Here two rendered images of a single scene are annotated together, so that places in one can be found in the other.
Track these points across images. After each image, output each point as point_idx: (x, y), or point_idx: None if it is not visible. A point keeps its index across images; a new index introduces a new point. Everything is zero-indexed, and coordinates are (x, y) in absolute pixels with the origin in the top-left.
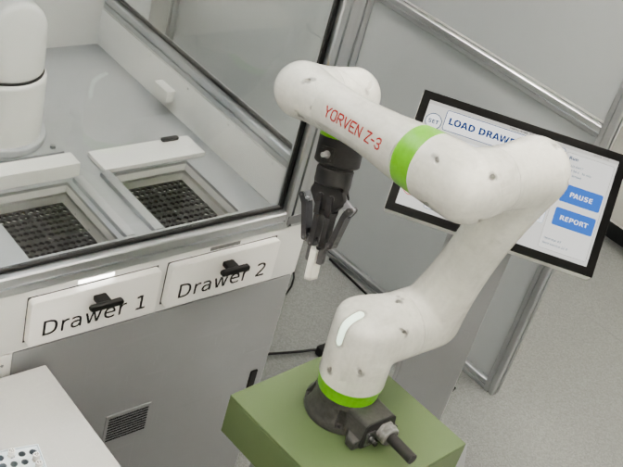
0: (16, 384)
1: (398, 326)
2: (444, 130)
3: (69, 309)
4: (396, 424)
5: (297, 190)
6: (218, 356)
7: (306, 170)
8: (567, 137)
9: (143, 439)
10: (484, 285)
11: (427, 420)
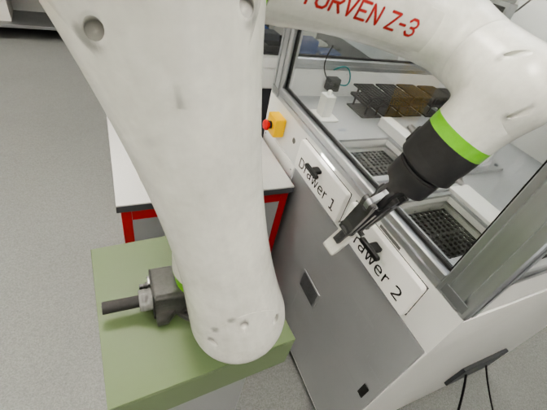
0: (278, 173)
1: None
2: None
3: (309, 162)
4: (157, 319)
5: (467, 262)
6: (354, 329)
7: (487, 250)
8: None
9: (310, 315)
10: None
11: (162, 375)
